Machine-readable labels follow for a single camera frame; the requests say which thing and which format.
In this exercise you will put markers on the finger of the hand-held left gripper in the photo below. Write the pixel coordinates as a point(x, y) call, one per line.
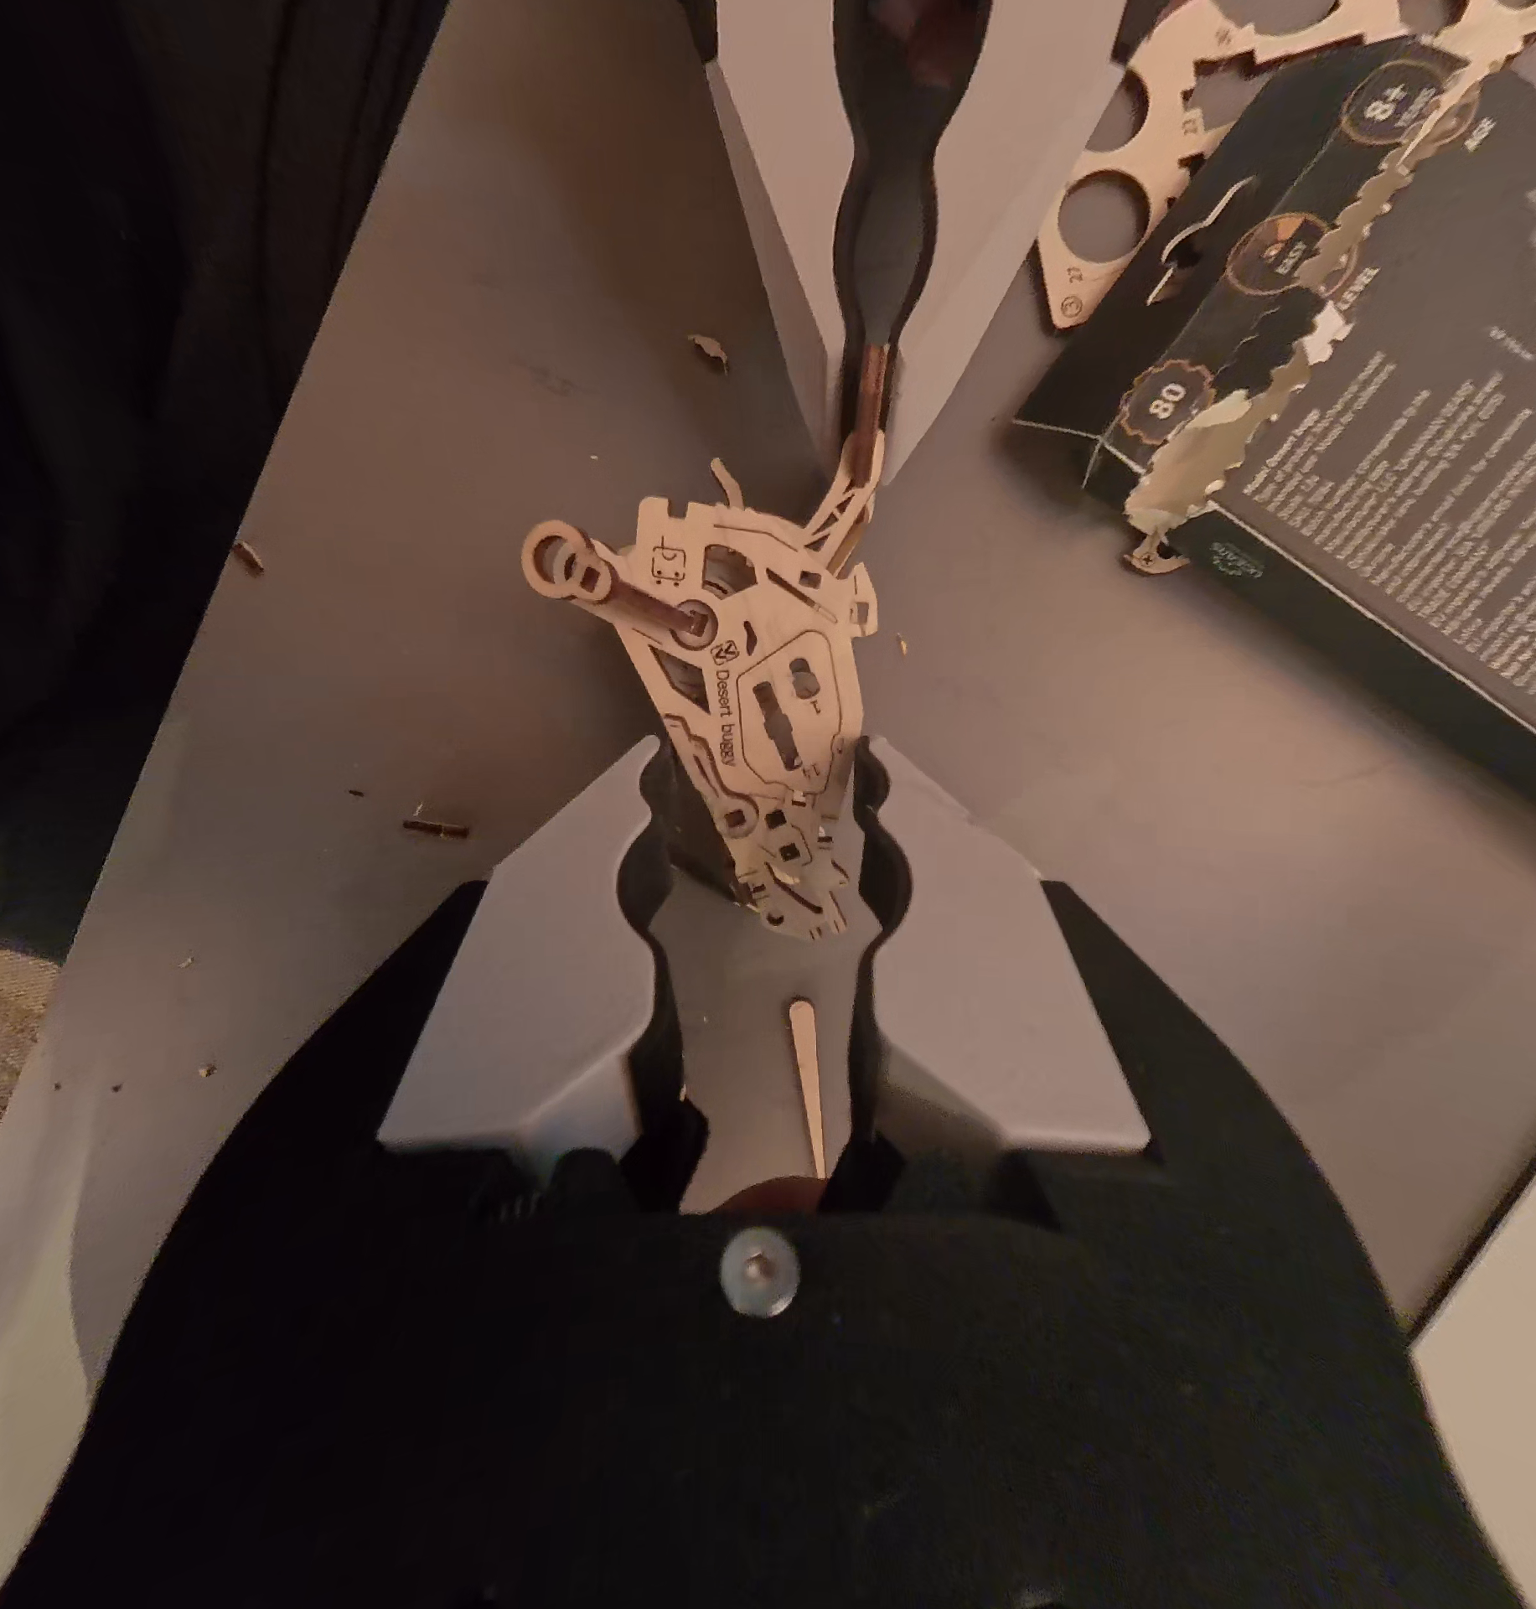
point(1019, 151)
point(780, 151)

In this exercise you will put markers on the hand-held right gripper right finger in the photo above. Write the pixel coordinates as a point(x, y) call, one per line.
point(1007, 1006)

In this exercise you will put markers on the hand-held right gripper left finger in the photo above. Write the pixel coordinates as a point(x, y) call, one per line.
point(529, 1006)

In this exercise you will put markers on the wooden model frame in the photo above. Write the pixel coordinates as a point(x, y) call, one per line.
point(768, 704)

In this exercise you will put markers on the wooden body plate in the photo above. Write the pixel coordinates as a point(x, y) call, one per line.
point(717, 591)

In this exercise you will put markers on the punched wooden parts sheet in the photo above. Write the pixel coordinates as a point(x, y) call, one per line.
point(1170, 126)

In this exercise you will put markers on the black model kit box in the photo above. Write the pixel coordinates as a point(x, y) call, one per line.
point(1371, 503)

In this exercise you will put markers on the short dark wooden rod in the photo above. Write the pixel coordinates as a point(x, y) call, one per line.
point(435, 828)

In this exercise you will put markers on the pointed wooden stick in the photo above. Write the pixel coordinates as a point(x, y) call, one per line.
point(807, 1081)

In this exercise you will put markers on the small wooden chip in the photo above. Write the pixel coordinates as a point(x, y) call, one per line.
point(710, 354)

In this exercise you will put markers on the small notched wooden piece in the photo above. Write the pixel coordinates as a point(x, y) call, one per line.
point(248, 559)

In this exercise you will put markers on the white document stand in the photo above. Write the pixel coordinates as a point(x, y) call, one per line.
point(1510, 1383)

